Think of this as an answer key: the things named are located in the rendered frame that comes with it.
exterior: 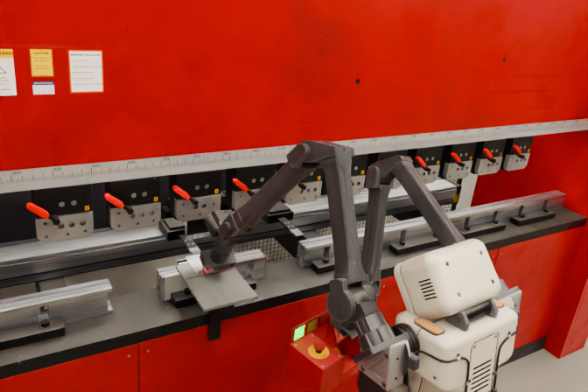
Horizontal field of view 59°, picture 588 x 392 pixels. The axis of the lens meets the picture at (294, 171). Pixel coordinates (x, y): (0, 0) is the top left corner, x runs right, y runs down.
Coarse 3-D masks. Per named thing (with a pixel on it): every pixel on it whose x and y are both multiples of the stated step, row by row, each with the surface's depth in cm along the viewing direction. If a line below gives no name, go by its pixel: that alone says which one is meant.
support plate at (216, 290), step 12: (180, 264) 177; (192, 276) 171; (204, 276) 172; (216, 276) 172; (228, 276) 173; (240, 276) 174; (192, 288) 165; (204, 288) 166; (216, 288) 166; (228, 288) 167; (240, 288) 168; (204, 300) 160; (216, 300) 160; (228, 300) 161; (240, 300) 162
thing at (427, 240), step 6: (432, 234) 238; (408, 240) 231; (414, 240) 231; (420, 240) 232; (426, 240) 233; (432, 240) 233; (390, 246) 225; (396, 246) 225; (402, 246) 225; (408, 246) 226; (414, 246) 227; (420, 246) 229; (426, 246) 231; (432, 246) 233; (396, 252) 222; (402, 252) 224; (408, 252) 226
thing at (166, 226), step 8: (160, 224) 199; (168, 224) 195; (176, 224) 196; (184, 224) 197; (168, 232) 192; (176, 232) 194; (184, 232) 196; (168, 240) 193; (184, 240) 192; (192, 248) 186
